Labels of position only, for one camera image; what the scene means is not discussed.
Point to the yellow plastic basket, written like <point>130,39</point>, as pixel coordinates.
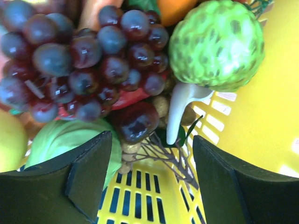
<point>257,126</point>

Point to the small orange fruit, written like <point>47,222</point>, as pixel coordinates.
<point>172,11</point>

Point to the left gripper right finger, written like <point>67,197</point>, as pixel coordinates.
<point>234,191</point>

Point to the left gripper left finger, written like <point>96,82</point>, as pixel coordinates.
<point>64,190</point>

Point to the red chili pepper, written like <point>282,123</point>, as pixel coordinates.
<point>125,99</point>

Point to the green custard apple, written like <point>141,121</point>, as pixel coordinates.
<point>218,45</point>

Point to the yellow lemon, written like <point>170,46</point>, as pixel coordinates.
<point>13,142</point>

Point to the purple grape bunch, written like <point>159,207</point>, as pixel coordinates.
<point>50,60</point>

